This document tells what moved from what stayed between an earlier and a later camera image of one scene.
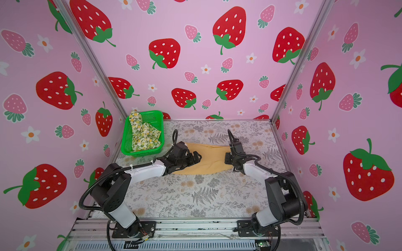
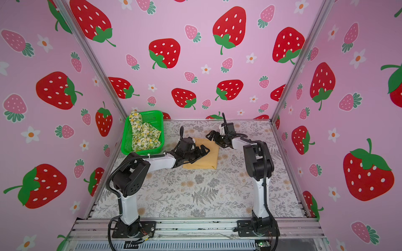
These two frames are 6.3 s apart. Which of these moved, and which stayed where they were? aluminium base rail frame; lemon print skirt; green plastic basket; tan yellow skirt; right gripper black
Moved: tan yellow skirt; right gripper black
Stayed: lemon print skirt; aluminium base rail frame; green plastic basket
